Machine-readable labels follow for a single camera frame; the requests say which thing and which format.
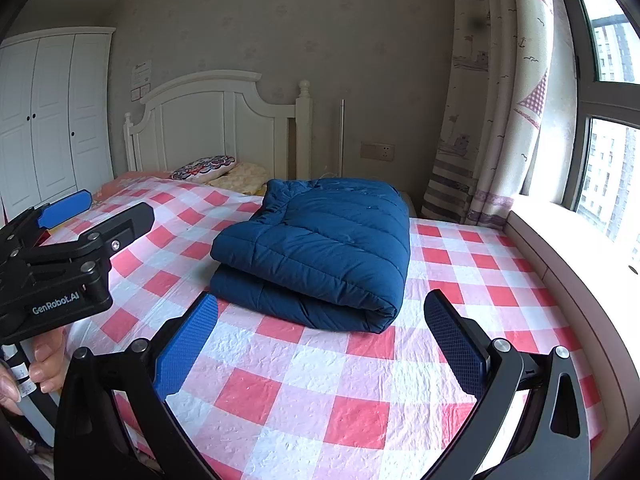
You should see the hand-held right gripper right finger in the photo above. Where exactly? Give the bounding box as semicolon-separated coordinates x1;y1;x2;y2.
423;289;594;480

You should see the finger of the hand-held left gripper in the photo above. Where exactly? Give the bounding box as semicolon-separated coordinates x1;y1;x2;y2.
0;188;94;262
22;201;156;272

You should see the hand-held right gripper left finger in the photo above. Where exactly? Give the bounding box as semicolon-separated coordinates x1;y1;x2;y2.
54;291;222;480

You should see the blue puffer jacket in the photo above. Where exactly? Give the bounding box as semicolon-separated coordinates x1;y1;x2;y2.
210;177;412;335

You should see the person's left hand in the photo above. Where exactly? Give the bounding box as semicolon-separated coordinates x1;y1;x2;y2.
0;331;67;417

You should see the pink floral bedding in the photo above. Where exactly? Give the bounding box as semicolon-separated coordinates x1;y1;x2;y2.
96;170;174;199

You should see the white wardrobe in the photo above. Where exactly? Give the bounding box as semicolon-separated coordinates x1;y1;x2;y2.
0;27;117;224

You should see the patterned cushion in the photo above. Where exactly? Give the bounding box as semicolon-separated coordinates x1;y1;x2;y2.
170;155;238;182

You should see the red white checked bed sheet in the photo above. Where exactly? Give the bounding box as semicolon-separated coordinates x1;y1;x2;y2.
40;175;607;480

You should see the pale yellow floral pillow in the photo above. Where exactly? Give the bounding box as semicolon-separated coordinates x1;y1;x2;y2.
207;161;271;197

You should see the white bed headboard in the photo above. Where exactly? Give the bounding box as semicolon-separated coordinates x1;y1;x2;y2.
123;70;314;182

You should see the white nightstand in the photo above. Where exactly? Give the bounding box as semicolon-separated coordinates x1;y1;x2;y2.
396;187;419;219

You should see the window sill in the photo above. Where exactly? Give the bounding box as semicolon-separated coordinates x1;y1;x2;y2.
504;193;640;412

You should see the white pole lamp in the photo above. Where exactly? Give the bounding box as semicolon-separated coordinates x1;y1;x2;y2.
338;99;346;180

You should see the sailboat print curtain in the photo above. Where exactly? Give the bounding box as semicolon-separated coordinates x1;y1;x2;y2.
420;0;579;232

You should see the dark framed window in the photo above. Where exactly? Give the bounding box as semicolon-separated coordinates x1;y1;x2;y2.
546;0;640;262

